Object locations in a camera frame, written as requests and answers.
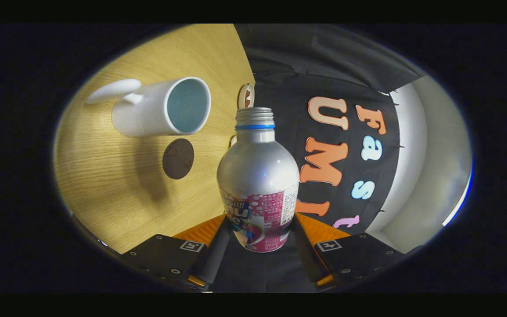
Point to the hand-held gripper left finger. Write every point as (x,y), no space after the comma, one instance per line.
(216,259)

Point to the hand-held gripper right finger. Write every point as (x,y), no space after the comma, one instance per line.
(306,259)

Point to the silver bottle with pink label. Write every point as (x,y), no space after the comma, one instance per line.
(258,171)

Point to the dark round coaster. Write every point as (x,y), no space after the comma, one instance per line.
(178,158)

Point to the white cup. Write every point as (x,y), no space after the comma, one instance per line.
(148,114)

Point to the wooden table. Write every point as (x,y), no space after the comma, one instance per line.
(104,185)

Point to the small round plate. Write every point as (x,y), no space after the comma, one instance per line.
(245,94)

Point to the black backdrop cloth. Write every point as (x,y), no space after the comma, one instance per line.
(324,66)

